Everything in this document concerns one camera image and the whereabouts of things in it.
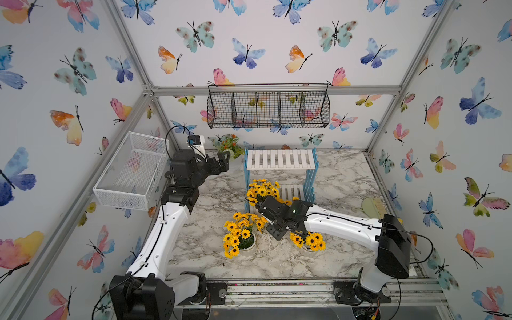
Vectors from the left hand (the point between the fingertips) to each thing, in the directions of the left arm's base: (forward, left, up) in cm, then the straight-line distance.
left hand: (220, 152), depth 75 cm
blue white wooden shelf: (+2, -31, -6) cm, 32 cm away
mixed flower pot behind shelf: (+22, +1, -17) cm, 28 cm away
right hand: (-19, -20, -22) cm, 35 cm away
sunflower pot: (-28, -33, -16) cm, 46 cm away
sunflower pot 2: (-24, -7, -18) cm, 31 cm away
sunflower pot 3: (-7, -14, -15) cm, 22 cm away
